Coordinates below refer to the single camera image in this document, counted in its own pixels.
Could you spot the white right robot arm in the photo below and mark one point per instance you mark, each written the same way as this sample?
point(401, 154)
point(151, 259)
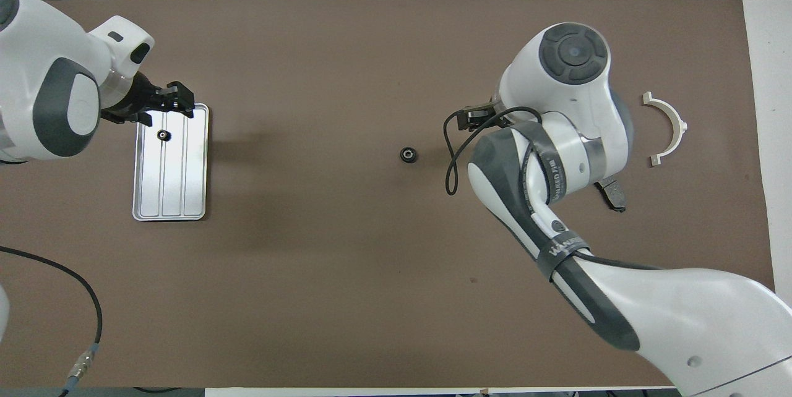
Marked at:
point(575, 106)

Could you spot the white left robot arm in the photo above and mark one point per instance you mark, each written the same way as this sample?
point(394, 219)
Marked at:
point(37, 44)

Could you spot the silver metal tray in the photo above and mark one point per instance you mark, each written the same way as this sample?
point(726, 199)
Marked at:
point(173, 187)

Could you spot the brown table mat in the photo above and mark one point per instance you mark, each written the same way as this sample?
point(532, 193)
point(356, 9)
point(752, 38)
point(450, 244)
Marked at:
point(346, 261)

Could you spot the black bearing gear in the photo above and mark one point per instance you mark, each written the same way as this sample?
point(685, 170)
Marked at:
point(163, 135)
point(408, 154)

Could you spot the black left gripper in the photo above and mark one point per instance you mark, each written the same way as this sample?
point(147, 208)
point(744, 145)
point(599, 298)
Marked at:
point(139, 97)

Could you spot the curved dark brake pad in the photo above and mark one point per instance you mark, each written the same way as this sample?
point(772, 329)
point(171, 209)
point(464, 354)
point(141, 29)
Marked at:
point(614, 194)

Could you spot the white semicircular plastic bracket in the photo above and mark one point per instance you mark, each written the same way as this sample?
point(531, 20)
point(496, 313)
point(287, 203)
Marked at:
point(679, 123)

